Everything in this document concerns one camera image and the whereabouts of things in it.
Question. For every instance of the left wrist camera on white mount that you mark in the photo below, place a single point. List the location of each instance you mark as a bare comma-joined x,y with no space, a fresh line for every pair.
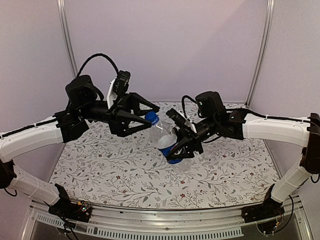
118,87

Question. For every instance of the aluminium corner post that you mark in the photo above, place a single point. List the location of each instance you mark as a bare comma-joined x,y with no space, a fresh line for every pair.
66,36
262,51

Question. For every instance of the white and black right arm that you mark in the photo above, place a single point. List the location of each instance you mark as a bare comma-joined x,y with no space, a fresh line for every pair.
242,123

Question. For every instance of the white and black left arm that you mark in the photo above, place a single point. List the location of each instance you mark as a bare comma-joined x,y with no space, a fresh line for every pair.
86,104

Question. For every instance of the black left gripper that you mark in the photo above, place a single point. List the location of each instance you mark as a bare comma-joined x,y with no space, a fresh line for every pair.
119,117

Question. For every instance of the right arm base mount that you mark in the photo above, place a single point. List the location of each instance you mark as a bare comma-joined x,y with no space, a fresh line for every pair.
269,208

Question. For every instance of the aluminium front frame rail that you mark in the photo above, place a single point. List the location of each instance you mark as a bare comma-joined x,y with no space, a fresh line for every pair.
123,223

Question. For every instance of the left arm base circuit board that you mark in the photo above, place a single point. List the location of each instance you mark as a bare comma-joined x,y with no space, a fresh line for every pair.
66,209

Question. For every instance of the wrist camera on white mount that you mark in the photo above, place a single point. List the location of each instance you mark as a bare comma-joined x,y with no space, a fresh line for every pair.
180,120
118,87

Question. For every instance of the clear Pepsi plastic bottle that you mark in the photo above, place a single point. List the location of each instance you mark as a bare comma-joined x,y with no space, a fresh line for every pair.
164,137

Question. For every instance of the aluminium corner post right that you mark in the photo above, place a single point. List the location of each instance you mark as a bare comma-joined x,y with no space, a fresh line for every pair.
262,51

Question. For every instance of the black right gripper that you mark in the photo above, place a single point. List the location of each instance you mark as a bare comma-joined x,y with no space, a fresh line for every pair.
191,142

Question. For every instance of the floral patterned table mat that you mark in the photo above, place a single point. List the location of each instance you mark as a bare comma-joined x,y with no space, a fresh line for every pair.
100,167

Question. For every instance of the aluminium corner post left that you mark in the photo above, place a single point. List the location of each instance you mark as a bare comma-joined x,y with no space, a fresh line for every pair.
66,36

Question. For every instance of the blue bottle cap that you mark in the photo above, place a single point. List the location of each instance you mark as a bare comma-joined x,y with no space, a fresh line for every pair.
152,117

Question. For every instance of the right wrist camera on white mount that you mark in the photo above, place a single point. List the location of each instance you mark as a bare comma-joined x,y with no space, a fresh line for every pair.
180,120

